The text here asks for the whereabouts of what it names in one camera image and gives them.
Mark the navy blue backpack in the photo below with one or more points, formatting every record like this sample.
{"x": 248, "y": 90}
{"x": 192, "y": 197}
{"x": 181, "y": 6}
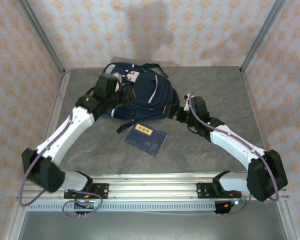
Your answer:
{"x": 150, "y": 95}

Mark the navy notebook with plant print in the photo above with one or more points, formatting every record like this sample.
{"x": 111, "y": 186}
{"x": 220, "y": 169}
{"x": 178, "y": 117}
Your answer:
{"x": 146, "y": 140}

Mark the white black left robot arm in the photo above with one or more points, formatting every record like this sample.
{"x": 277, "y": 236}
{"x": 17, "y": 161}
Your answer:
{"x": 65, "y": 135}

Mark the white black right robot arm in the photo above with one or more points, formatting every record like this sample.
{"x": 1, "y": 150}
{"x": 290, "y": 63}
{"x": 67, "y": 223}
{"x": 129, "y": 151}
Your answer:
{"x": 230, "y": 142}

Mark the small circuit board green light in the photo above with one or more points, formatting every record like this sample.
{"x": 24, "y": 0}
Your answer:
{"x": 91, "y": 206}
{"x": 226, "y": 205}

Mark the grey sheet metal panel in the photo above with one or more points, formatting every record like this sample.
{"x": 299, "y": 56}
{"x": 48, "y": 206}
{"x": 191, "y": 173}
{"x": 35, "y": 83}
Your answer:
{"x": 152, "y": 225}

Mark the aluminium side rail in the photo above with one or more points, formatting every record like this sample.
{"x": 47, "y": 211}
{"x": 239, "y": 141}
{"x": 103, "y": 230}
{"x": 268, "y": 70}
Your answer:
{"x": 52, "y": 125}

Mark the aluminium table edge rail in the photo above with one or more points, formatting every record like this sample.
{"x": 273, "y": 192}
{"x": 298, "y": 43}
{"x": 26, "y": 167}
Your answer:
{"x": 152, "y": 176}

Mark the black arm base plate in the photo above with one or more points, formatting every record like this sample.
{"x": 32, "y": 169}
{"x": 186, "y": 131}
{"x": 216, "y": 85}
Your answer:
{"x": 202, "y": 191}
{"x": 103, "y": 191}

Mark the wide aluminium base rail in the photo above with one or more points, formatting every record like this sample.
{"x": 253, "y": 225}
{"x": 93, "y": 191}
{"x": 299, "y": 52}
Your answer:
{"x": 152, "y": 191}

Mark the aluminium frame post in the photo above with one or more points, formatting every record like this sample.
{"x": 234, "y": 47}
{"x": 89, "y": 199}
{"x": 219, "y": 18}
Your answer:
{"x": 261, "y": 37}
{"x": 43, "y": 37}

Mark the aluminium lower frame strut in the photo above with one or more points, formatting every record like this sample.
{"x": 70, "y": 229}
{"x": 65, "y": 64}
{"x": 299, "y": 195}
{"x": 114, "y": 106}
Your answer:
{"x": 17, "y": 220}
{"x": 288, "y": 220}

